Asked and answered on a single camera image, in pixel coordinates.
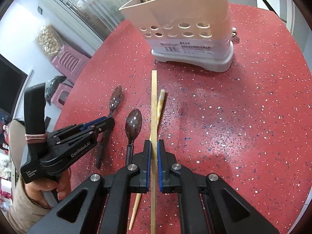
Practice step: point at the black screen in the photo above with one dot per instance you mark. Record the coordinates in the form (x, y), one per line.
(9, 82)

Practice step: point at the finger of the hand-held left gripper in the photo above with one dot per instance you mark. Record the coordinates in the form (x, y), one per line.
(102, 128)
(95, 121)

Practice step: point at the dark translucent spoon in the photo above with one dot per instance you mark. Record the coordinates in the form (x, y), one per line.
(116, 98)
(133, 124)

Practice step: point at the patterned wooden chopstick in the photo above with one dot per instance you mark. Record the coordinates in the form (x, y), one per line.
(160, 104)

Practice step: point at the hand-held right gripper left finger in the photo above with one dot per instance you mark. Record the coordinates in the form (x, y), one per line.
(147, 158)

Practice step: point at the dark wall switch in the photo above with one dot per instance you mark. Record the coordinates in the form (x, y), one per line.
(40, 9)

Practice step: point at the pink plastic stool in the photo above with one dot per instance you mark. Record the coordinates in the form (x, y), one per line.
(70, 61)
(61, 95)

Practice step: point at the clear bag of nuts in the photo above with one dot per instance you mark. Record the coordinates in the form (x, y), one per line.
(48, 41)

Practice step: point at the person's left forearm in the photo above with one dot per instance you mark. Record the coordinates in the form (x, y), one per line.
(22, 207)

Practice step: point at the metal fork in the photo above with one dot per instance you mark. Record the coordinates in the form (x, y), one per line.
(235, 39)

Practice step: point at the beige plastic cutlery holder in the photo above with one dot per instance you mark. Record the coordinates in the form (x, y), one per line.
(214, 4)

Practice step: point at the glass sliding door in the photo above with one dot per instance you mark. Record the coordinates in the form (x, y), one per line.
(80, 4)

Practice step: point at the person's left hand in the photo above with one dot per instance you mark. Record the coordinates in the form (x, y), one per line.
(36, 190)

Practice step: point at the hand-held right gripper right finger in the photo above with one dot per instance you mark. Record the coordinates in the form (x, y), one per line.
(159, 160)

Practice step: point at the black plastic bag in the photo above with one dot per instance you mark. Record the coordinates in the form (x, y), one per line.
(54, 84)

